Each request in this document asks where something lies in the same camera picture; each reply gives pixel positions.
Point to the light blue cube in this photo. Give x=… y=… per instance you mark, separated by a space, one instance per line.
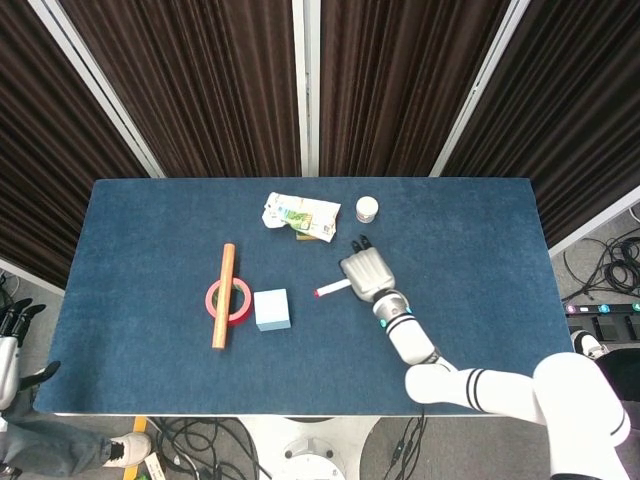
x=272 y=310

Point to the white sneaker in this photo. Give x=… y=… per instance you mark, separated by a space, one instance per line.
x=127 y=449

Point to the crumpled white printed bag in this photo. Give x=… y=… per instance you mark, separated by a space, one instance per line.
x=300 y=215

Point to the black foot pedal unit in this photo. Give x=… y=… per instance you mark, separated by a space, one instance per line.
x=607 y=322

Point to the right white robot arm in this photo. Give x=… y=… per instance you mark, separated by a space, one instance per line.
x=500 y=387

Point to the blue table cloth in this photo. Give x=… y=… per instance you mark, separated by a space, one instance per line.
x=150 y=250

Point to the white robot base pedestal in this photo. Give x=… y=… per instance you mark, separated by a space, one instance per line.
x=310 y=447

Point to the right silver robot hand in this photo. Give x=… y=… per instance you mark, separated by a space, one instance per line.
x=367 y=272

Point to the yellow green sponge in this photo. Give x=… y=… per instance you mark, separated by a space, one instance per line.
x=306 y=236

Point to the wooden rolling rod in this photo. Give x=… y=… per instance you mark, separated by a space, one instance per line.
x=224 y=300

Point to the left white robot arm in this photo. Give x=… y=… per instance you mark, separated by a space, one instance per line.
x=7 y=370

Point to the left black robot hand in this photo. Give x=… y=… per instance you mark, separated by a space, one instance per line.
x=17 y=317

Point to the brown folding screen panel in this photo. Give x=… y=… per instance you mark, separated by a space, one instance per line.
x=575 y=100
x=45 y=150
x=200 y=85
x=400 y=85

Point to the small white lidded jar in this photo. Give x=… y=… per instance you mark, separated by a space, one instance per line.
x=367 y=207

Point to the person leg in jeans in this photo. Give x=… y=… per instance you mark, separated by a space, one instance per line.
x=45 y=445

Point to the red tape roll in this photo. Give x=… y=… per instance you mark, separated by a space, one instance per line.
x=241 y=312

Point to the white marker with red cap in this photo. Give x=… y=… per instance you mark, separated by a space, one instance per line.
x=331 y=288

